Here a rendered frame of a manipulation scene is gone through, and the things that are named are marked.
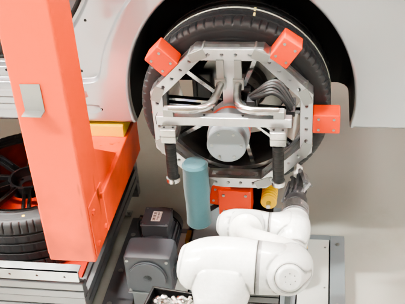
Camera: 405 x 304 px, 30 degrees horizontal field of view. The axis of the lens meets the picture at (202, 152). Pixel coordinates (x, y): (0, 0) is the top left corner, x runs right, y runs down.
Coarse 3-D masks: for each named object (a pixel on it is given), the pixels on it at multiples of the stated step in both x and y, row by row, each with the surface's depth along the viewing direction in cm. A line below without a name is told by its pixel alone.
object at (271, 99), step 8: (208, 64) 269; (248, 64) 266; (256, 64) 266; (256, 72) 268; (264, 72) 267; (256, 80) 265; (264, 80) 269; (272, 96) 272; (272, 104) 274; (280, 104) 274
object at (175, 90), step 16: (176, 96) 262; (192, 128) 267; (208, 128) 286; (288, 128) 274; (192, 144) 272; (256, 144) 280; (288, 144) 264; (208, 160) 271; (240, 160) 273; (256, 160) 271
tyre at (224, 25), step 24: (216, 0) 257; (240, 0) 255; (264, 0) 257; (192, 24) 246; (216, 24) 241; (240, 24) 240; (264, 24) 240; (288, 24) 248; (312, 48) 249; (312, 72) 245; (144, 96) 260
